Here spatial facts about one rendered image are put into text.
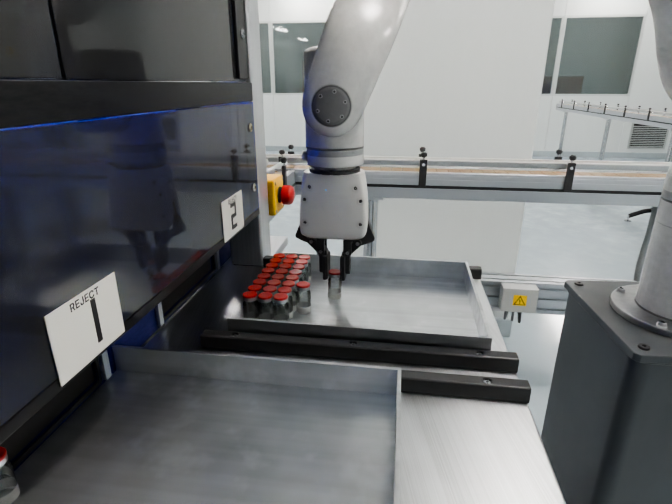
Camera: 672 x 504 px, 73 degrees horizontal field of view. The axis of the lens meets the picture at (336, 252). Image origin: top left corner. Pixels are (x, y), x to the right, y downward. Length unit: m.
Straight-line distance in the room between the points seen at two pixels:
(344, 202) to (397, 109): 1.51
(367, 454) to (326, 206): 0.35
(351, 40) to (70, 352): 0.42
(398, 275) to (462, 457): 0.43
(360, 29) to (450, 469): 0.46
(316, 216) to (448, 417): 0.33
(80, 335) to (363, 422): 0.28
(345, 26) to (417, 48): 1.59
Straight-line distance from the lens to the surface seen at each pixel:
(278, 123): 9.00
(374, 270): 0.83
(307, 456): 0.47
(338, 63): 0.56
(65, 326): 0.41
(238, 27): 0.78
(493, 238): 2.30
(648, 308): 0.87
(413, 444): 0.49
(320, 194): 0.66
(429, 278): 0.83
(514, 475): 0.48
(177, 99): 0.56
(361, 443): 0.48
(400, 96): 2.15
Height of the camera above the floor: 1.21
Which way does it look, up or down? 20 degrees down
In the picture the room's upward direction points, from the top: straight up
